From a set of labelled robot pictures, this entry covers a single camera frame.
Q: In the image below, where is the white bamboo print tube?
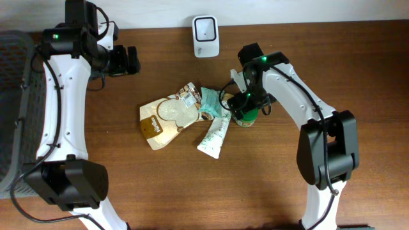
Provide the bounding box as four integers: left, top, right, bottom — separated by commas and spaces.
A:
197, 93, 232, 159

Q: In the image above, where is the white barcode scanner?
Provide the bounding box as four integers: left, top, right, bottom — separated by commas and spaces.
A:
192, 15, 220, 58

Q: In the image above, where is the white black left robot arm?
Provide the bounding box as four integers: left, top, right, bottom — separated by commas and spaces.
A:
22, 0, 141, 229

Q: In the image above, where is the grey mesh basket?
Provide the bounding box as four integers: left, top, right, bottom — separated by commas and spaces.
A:
1, 31, 45, 199

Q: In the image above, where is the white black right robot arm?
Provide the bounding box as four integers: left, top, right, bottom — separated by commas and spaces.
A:
227, 43, 360, 229

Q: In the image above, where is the green lid jar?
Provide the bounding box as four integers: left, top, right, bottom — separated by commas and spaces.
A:
232, 107, 259, 128

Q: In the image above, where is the teal snack packet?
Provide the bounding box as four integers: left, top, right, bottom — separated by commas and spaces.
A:
199, 87, 222, 118

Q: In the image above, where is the beige brown snack pouch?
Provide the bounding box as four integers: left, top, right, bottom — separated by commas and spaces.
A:
139, 82, 214, 150

